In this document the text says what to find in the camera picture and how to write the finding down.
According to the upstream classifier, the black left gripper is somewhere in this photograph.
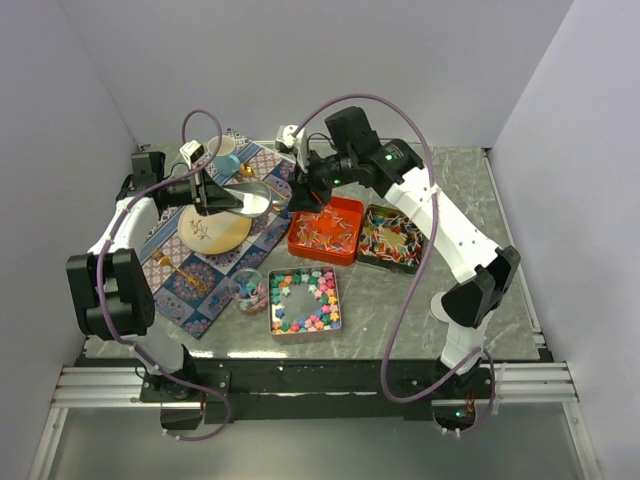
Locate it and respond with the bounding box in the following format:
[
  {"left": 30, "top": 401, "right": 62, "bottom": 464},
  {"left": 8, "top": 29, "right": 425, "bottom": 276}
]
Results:
[{"left": 160, "top": 164, "right": 243, "bottom": 218}]

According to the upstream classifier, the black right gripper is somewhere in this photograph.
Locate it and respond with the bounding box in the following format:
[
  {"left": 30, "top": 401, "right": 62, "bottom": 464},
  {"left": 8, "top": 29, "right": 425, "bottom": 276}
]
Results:
[{"left": 286, "top": 148, "right": 355, "bottom": 216}]

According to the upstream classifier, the silver metal scoop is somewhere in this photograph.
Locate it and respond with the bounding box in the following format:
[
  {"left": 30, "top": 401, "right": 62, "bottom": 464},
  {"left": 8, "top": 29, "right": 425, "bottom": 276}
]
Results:
[{"left": 223, "top": 182, "right": 289, "bottom": 218}]

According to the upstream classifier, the orange candy tin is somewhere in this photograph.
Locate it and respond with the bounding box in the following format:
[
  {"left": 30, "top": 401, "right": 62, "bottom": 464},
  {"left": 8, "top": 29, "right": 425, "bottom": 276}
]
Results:
[{"left": 287, "top": 197, "right": 364, "bottom": 266}]

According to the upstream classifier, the pink star candy tin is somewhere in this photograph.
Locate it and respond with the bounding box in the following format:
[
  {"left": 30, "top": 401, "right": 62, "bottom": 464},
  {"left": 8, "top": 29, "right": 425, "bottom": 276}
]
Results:
[{"left": 268, "top": 265, "right": 344, "bottom": 342}]

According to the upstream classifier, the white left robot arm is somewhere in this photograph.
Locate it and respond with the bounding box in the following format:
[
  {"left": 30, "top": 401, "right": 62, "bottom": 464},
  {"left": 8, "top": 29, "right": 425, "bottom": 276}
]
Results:
[{"left": 66, "top": 151, "right": 242, "bottom": 402}]

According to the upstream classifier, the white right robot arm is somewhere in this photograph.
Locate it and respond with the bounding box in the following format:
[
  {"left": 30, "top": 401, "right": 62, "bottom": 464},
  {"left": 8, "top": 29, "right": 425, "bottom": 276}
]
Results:
[{"left": 276, "top": 106, "right": 521, "bottom": 399}]

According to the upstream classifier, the gold knife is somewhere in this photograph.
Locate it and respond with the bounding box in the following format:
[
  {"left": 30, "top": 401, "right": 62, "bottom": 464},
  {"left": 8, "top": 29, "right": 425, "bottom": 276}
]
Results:
[{"left": 265, "top": 183, "right": 289, "bottom": 202}]

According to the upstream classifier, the patterned blue placemat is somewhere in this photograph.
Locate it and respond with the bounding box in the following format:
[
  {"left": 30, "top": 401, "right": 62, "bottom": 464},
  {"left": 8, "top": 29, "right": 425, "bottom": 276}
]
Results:
[{"left": 139, "top": 127, "right": 328, "bottom": 341}]

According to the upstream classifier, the blue white mug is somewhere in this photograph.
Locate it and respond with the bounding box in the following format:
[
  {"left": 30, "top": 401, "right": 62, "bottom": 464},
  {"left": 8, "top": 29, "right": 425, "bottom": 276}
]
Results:
[{"left": 207, "top": 135, "right": 241, "bottom": 176}]

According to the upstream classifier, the cream floral plate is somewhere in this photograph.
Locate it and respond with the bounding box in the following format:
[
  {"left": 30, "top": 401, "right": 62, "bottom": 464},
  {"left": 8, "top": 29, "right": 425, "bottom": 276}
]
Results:
[{"left": 177, "top": 206, "right": 253, "bottom": 255}]

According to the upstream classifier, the gold spoon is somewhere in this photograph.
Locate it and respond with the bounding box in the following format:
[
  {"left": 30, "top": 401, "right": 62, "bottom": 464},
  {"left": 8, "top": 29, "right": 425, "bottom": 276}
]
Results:
[{"left": 238, "top": 163, "right": 259, "bottom": 182}]

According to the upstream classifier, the gold fork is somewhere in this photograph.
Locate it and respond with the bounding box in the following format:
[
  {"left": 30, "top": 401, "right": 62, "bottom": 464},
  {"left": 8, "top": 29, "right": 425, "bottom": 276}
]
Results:
[{"left": 150, "top": 248, "right": 207, "bottom": 292}]

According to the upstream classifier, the gold lollipop tin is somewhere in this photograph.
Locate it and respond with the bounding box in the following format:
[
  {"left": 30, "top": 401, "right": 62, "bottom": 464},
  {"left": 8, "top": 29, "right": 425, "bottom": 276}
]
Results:
[{"left": 356, "top": 204, "right": 427, "bottom": 275}]

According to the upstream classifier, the clear glass jar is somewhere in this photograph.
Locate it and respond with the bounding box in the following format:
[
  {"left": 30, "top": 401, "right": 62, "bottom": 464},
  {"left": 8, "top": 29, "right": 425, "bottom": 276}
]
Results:
[{"left": 229, "top": 268, "right": 268, "bottom": 315}]

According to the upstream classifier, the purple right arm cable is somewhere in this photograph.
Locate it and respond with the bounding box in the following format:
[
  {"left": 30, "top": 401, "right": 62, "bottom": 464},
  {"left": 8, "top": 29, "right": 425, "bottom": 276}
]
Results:
[{"left": 294, "top": 92, "right": 496, "bottom": 437}]

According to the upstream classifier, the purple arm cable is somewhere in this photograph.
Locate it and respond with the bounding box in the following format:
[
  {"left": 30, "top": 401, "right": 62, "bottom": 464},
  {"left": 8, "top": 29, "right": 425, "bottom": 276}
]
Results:
[
  {"left": 294, "top": 92, "right": 496, "bottom": 437},
  {"left": 94, "top": 108, "right": 234, "bottom": 442}
]

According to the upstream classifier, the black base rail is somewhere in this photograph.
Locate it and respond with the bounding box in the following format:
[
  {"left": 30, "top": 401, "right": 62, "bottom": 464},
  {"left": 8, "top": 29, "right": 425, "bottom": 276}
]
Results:
[{"left": 140, "top": 359, "right": 496, "bottom": 430}]

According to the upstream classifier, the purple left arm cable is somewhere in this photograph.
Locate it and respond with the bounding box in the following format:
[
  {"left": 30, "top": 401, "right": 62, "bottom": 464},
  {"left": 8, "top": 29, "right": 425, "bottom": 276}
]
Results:
[{"left": 94, "top": 108, "right": 234, "bottom": 442}]

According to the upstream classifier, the aluminium frame rail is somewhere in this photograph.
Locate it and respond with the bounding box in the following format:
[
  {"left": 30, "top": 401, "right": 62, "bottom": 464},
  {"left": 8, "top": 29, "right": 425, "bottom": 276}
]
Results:
[{"left": 51, "top": 358, "right": 577, "bottom": 417}]

